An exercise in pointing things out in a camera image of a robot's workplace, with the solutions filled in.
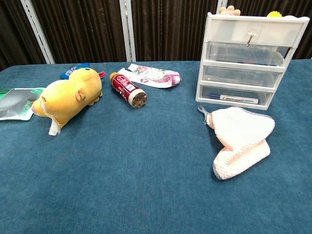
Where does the pink white knitted cloth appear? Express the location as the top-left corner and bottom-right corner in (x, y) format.
(197, 105), (276, 181)

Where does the small metal hook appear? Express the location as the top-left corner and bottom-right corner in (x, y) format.
(245, 34), (256, 48)

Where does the pink and white floral package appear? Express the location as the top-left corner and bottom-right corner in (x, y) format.
(117, 63), (182, 89)

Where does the red drink bottle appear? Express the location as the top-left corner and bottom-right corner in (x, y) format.
(109, 71), (148, 109)

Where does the blue table mat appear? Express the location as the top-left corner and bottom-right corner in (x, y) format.
(0, 59), (312, 234)

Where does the blue and white marker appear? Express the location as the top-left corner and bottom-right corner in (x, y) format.
(210, 93), (259, 105)

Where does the yellow plush animal toy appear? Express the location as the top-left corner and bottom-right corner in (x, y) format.
(31, 67), (103, 136)

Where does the blue snack bag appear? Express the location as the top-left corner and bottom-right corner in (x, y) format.
(59, 62), (106, 80)

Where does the white plastic drawer unit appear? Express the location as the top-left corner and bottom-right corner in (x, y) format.
(195, 11), (310, 111)

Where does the dark brown curtain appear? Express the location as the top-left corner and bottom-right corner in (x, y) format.
(0, 0), (312, 72)

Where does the small brown plush toy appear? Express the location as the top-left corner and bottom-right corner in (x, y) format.
(218, 5), (241, 16)

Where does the green and grey package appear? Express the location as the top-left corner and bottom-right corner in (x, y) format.
(0, 87), (46, 121)

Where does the white metal post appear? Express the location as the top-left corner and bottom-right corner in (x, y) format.
(215, 0), (229, 15)
(20, 0), (55, 64)
(119, 0), (137, 62)

